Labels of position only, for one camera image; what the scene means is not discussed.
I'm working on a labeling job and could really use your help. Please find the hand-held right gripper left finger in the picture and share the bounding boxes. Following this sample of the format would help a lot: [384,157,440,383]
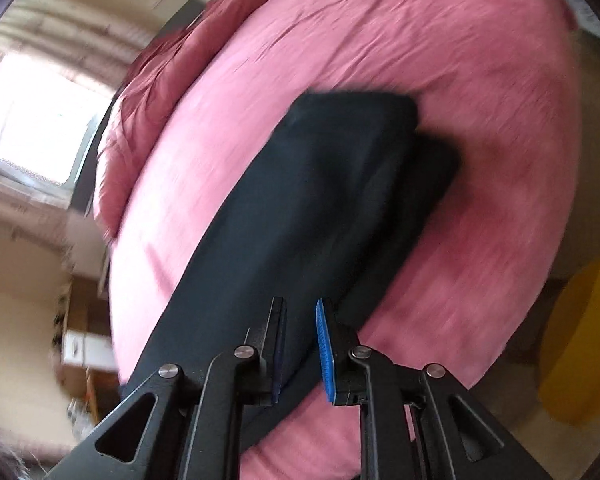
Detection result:
[47,296,288,480]

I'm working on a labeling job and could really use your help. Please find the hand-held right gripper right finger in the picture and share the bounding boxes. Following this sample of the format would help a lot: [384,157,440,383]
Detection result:
[314,297,556,480]

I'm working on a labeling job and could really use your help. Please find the black pants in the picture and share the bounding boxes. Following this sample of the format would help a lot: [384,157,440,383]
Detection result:
[117,91,463,461]

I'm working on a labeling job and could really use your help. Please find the wooden cabinet with white drawers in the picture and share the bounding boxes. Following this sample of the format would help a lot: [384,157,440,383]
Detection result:
[55,280,123,426]

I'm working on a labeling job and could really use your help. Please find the yellow object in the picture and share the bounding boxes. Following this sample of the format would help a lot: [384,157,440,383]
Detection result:
[537,257,600,428]

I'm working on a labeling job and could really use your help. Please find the dark grey headboard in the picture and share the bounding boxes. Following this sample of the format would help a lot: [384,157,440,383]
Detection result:
[69,0,208,217]

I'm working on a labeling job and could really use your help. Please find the pink bed sheet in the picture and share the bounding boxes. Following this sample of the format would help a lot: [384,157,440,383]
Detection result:
[92,0,583,480]

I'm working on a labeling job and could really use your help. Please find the pink pillow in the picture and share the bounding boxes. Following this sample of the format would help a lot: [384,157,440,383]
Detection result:
[91,0,303,241]

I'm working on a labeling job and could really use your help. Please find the bright window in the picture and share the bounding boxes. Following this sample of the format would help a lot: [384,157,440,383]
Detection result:
[0,52,112,187]

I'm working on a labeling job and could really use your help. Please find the pink patterned curtain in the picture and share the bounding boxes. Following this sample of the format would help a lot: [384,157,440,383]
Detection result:
[0,0,161,92]

